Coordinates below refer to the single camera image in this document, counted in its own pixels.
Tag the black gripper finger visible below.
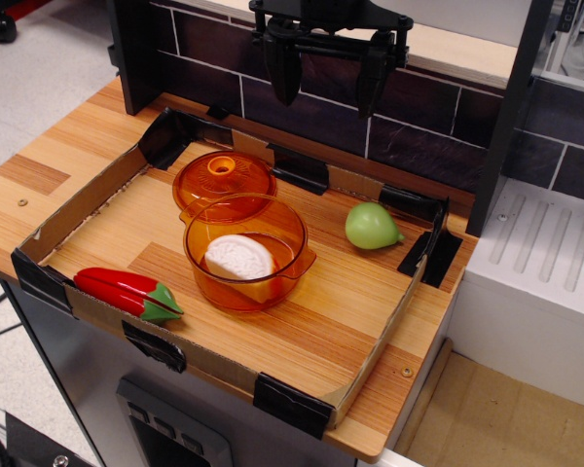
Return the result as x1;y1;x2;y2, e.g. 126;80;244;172
356;30;394;119
262;18;302;106

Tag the white and orange toy sushi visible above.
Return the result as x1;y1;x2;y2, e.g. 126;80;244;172
203;234;279;304

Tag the green toy pear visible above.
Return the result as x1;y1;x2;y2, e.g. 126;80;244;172
345;202;405;250

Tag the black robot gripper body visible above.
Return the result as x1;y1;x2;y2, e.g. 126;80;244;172
249;0;414;68

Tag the grey oven control panel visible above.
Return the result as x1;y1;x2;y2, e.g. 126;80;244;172
116;378;234;466

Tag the orange transparent pot lid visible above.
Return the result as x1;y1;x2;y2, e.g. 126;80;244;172
173;151;276;225

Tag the black caster wheel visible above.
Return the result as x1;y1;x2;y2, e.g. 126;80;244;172
0;12;18;44

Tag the white dish drainer sink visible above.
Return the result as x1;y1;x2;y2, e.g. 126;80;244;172
448;180;584;405

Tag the red toy chili pepper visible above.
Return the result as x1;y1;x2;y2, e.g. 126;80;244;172
73;268;183;324

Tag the orange transparent plastic pot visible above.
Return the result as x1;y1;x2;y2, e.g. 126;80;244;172
180;194;316;312

